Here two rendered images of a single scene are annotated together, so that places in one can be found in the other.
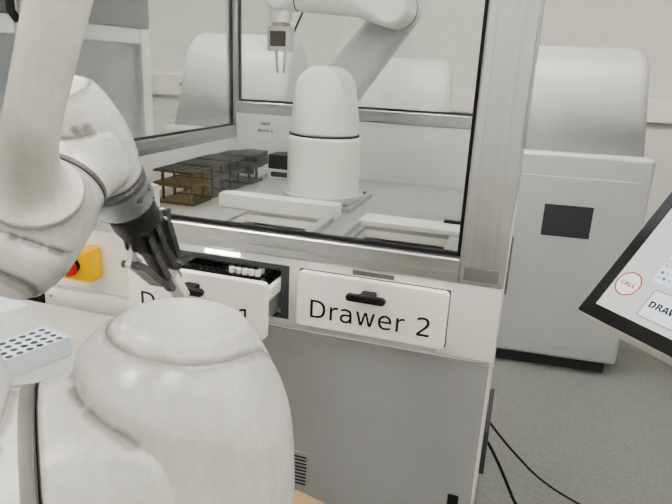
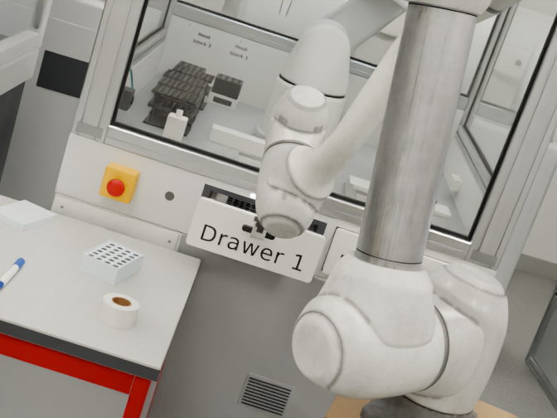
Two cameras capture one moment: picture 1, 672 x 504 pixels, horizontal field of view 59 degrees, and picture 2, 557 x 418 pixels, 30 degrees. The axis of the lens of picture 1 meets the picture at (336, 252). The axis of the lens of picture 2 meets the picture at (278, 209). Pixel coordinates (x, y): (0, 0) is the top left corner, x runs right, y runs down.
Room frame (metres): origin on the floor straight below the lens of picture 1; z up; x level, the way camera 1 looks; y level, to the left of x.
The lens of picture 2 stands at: (-1.00, 0.95, 1.61)
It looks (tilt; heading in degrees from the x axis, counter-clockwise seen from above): 17 degrees down; 341
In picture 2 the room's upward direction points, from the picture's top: 19 degrees clockwise
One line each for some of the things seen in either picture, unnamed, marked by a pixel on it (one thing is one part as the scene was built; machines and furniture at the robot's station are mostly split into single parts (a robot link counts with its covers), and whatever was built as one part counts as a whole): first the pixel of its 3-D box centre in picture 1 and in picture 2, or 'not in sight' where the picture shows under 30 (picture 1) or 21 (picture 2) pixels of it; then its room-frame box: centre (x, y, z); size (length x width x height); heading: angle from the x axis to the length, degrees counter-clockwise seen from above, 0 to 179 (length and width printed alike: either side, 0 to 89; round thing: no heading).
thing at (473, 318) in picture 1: (318, 230); (285, 178); (1.59, 0.05, 0.87); 1.02 x 0.95 x 0.14; 73
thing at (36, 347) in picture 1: (26, 350); (112, 261); (0.99, 0.56, 0.78); 0.12 x 0.08 x 0.04; 148
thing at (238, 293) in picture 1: (196, 299); (255, 240); (1.05, 0.26, 0.87); 0.29 x 0.02 x 0.11; 73
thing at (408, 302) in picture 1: (369, 308); (389, 269); (1.04, -0.07, 0.87); 0.29 x 0.02 x 0.11; 73
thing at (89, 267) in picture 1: (80, 262); (118, 183); (1.22, 0.55, 0.88); 0.07 x 0.05 x 0.07; 73
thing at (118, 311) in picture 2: not in sight; (118, 311); (0.76, 0.57, 0.78); 0.07 x 0.07 x 0.04
